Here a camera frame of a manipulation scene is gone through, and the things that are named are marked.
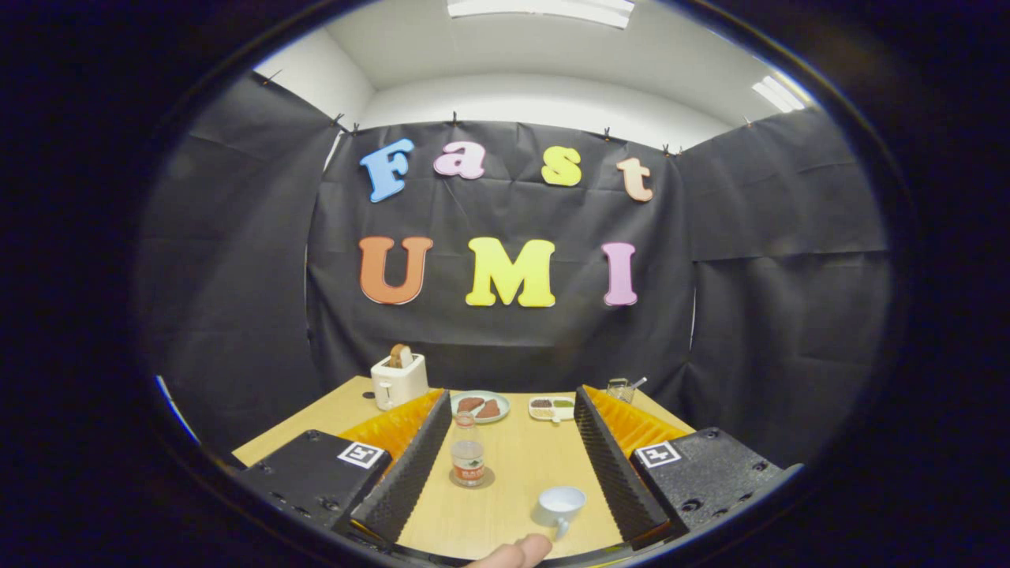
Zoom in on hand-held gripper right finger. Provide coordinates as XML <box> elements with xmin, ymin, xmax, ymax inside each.
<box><xmin>574</xmin><ymin>385</ymin><xmax>804</xmax><ymax>551</ymax></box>

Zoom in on white toaster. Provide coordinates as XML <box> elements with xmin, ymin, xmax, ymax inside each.
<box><xmin>370</xmin><ymin>353</ymin><xmax>429</xmax><ymax>411</ymax></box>

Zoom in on wooden table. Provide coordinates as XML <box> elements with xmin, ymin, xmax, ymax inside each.
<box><xmin>231</xmin><ymin>376</ymin><xmax>697</xmax><ymax>561</ymax></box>

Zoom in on pale green plate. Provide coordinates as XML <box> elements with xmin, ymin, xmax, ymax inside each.
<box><xmin>450</xmin><ymin>390</ymin><xmax>511</xmax><ymax>424</ymax></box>

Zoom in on small ceiling light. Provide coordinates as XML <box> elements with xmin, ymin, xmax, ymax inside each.
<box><xmin>751</xmin><ymin>75</ymin><xmax>807</xmax><ymax>114</ymax></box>

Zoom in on clear plastic bottle red label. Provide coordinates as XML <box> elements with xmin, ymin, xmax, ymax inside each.
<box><xmin>451</xmin><ymin>410</ymin><xmax>485</xmax><ymax>487</ymax></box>

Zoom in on white cup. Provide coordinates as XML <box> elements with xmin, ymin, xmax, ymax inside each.
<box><xmin>533</xmin><ymin>485</ymin><xmax>587</xmax><ymax>540</ymax></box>

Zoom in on long ceiling light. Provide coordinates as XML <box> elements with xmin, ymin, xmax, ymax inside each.
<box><xmin>447</xmin><ymin>0</ymin><xmax>636</xmax><ymax>30</ymax></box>

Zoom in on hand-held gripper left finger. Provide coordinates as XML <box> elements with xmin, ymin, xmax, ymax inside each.
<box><xmin>235</xmin><ymin>388</ymin><xmax>452</xmax><ymax>547</ymax></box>

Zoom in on white divided sauce dish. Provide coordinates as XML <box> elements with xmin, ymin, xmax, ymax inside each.
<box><xmin>527</xmin><ymin>396</ymin><xmax>576</xmax><ymax>423</ymax></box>

